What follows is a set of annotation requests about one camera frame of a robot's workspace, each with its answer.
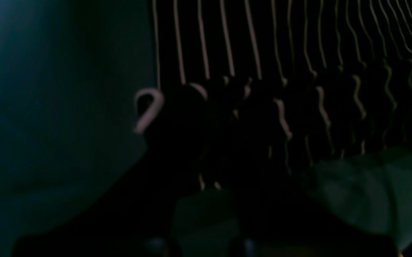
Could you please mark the navy white striped t-shirt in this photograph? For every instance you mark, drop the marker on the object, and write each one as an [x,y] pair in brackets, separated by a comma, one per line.
[278,86]

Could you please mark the teal table cloth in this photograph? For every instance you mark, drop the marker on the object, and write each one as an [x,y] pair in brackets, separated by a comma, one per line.
[69,74]

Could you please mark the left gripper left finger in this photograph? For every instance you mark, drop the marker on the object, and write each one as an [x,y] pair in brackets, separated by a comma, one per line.
[133,218]

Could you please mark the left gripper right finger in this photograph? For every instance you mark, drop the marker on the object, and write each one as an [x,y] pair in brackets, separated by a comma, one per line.
[277,218]

